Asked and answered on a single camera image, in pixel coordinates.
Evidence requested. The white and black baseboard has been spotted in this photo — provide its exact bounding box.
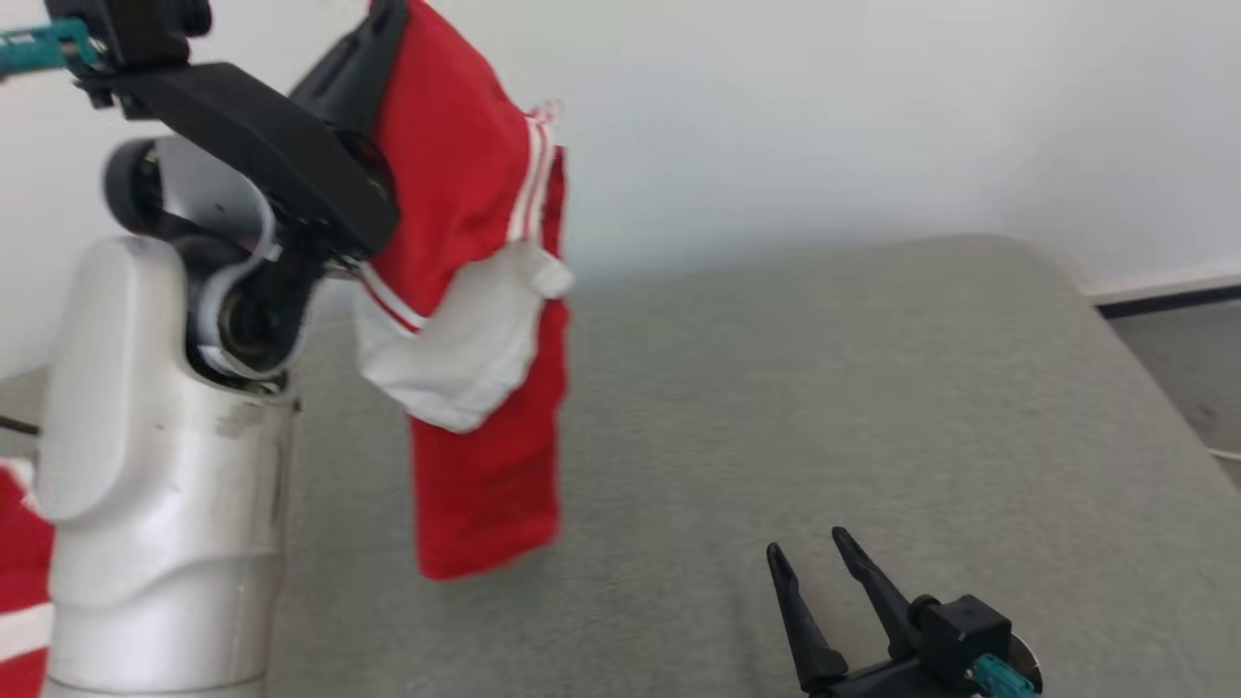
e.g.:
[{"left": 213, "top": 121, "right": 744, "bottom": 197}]
[{"left": 1084, "top": 270, "right": 1241, "bottom": 319}]

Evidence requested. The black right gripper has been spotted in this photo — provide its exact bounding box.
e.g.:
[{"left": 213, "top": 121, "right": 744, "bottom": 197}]
[{"left": 766, "top": 526, "right": 975, "bottom": 698}]

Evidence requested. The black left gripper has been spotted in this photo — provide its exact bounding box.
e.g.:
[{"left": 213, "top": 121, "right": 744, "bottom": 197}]
[{"left": 76, "top": 0, "right": 410, "bottom": 261}]

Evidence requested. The red white jersey garment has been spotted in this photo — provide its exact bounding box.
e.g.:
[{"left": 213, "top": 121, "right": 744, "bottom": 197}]
[{"left": 351, "top": 0, "right": 575, "bottom": 583}]

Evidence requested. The crumpled red Bulls jersey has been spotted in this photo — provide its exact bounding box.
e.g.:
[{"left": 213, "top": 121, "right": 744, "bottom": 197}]
[{"left": 0, "top": 460, "right": 56, "bottom": 698}]

